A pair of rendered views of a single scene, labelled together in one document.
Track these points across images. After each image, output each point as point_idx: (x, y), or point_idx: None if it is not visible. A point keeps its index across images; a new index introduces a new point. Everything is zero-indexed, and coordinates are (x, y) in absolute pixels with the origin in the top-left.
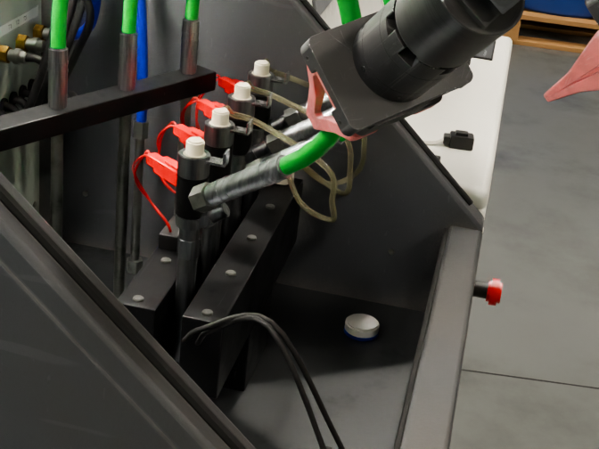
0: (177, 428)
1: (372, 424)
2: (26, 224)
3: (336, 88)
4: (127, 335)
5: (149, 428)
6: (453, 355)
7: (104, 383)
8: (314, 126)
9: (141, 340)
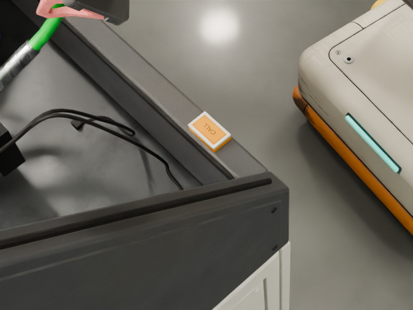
0: (177, 222)
1: (69, 86)
2: (63, 232)
3: (103, 8)
4: (131, 217)
5: (166, 235)
6: (101, 26)
7: (140, 243)
8: (48, 17)
9: (137, 211)
